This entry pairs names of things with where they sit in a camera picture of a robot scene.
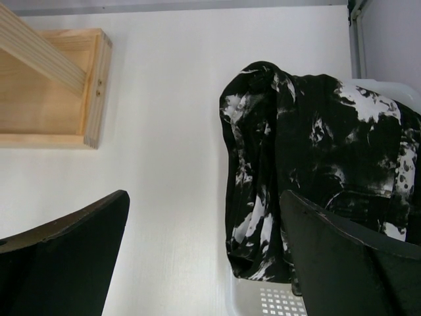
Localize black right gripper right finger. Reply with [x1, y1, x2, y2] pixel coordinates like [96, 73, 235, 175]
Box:
[280, 191, 420, 315]

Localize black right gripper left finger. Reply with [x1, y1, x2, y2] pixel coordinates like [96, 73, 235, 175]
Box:
[1, 190, 130, 315]

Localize black white patterned trousers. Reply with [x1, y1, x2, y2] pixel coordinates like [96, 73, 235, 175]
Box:
[219, 61, 420, 295]

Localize white plastic basket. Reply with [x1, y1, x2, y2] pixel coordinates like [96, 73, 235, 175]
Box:
[225, 79, 420, 316]

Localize wooden clothes rack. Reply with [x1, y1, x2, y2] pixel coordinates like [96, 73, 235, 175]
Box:
[1, 5, 112, 149]

